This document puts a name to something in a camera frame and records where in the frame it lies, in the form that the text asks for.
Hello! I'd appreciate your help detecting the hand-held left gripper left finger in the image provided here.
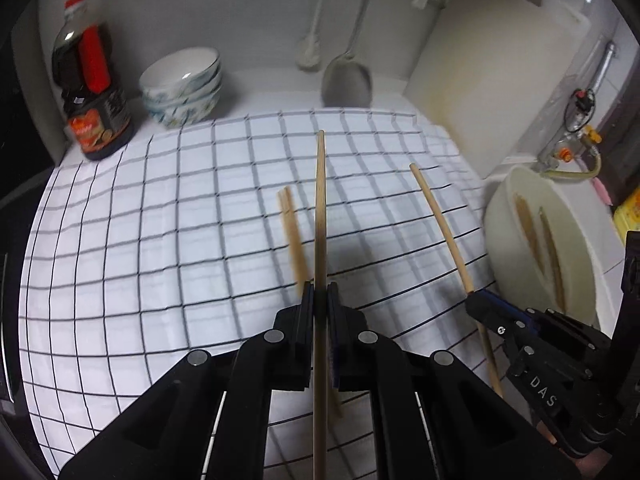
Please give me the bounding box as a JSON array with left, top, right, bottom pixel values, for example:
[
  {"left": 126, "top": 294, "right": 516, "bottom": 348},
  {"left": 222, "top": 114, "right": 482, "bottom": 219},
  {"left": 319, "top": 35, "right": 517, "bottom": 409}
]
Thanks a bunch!
[{"left": 59, "top": 280, "right": 317, "bottom": 480}]

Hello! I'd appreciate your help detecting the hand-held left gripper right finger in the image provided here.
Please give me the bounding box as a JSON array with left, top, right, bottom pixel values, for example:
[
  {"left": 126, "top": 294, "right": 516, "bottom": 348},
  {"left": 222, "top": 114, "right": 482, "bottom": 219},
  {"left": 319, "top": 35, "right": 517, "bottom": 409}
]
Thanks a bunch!
[{"left": 326, "top": 281, "right": 583, "bottom": 480}]

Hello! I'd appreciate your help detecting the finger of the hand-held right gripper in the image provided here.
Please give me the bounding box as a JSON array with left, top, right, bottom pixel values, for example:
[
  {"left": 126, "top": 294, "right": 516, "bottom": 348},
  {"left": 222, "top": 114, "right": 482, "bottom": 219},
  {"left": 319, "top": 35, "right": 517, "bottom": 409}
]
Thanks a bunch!
[
  {"left": 482, "top": 290, "right": 616, "bottom": 361},
  {"left": 465, "top": 296, "right": 621, "bottom": 458}
]

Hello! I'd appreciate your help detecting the wooden chopstick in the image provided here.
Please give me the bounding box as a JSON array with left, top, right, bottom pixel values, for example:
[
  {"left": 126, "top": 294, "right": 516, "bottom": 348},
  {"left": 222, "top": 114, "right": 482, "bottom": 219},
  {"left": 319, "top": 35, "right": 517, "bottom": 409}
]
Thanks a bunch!
[
  {"left": 516, "top": 194, "right": 546, "bottom": 272},
  {"left": 312, "top": 130, "right": 329, "bottom": 480},
  {"left": 409, "top": 162, "right": 504, "bottom": 399},
  {"left": 284, "top": 186, "right": 345, "bottom": 420},
  {"left": 539, "top": 206, "right": 567, "bottom": 312},
  {"left": 278, "top": 189, "right": 307, "bottom": 286}
]

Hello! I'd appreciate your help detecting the white round container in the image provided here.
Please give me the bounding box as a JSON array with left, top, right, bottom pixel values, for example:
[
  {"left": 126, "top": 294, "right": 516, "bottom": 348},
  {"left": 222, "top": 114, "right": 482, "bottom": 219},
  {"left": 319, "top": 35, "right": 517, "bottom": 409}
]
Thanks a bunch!
[{"left": 484, "top": 165, "right": 616, "bottom": 341}]

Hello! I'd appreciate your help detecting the yellow box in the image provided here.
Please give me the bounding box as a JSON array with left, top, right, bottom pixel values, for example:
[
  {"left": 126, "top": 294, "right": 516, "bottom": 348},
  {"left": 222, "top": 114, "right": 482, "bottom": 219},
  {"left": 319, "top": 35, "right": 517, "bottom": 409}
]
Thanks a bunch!
[{"left": 612, "top": 197, "right": 640, "bottom": 246}]

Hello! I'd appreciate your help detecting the white black checked cloth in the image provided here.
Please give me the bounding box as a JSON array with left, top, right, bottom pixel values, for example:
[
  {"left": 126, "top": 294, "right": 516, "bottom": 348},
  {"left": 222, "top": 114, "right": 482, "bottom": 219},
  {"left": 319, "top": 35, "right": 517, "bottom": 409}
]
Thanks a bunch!
[{"left": 17, "top": 110, "right": 506, "bottom": 471}]

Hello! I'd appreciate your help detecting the red valve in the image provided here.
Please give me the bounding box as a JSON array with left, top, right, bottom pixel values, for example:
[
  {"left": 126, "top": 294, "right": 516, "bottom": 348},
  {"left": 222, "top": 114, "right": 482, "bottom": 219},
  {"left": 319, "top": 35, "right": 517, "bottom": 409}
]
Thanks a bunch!
[{"left": 565, "top": 87, "right": 597, "bottom": 131}]

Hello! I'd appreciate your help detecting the metal spatula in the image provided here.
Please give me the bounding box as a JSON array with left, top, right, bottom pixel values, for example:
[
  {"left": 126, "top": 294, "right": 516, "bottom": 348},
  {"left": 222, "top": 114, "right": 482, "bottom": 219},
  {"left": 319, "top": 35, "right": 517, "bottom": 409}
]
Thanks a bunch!
[{"left": 321, "top": 0, "right": 401, "bottom": 109}]

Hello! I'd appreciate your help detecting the metal pipe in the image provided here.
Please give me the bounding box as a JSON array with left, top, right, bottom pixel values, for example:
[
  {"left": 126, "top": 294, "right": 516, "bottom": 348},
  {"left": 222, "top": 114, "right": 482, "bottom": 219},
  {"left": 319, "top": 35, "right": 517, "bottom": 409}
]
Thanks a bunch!
[{"left": 592, "top": 40, "right": 617, "bottom": 92}]

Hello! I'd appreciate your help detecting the white cutting board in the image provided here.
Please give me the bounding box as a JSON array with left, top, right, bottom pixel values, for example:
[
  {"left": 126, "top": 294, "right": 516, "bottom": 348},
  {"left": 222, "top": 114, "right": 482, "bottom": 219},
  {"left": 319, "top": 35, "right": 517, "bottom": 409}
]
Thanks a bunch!
[{"left": 404, "top": 0, "right": 591, "bottom": 179}]

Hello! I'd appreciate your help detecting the white bottle brush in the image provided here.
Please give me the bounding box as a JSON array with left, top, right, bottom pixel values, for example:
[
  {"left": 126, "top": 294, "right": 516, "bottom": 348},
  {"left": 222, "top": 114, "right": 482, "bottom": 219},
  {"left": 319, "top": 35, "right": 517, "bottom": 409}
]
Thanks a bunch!
[{"left": 296, "top": 0, "right": 336, "bottom": 71}]

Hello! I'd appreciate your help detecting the dark soy sauce bottle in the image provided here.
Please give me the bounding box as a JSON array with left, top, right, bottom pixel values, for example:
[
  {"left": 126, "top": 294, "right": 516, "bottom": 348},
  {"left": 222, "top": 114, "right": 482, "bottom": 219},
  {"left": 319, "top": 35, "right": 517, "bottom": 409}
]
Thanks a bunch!
[{"left": 51, "top": 0, "right": 136, "bottom": 162}]

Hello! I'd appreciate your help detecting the gas valve with hose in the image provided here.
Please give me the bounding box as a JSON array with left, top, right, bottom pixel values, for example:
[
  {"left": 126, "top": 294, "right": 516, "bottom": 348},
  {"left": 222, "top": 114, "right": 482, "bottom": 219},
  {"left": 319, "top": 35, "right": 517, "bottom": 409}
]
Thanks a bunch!
[{"left": 542, "top": 130, "right": 604, "bottom": 182}]

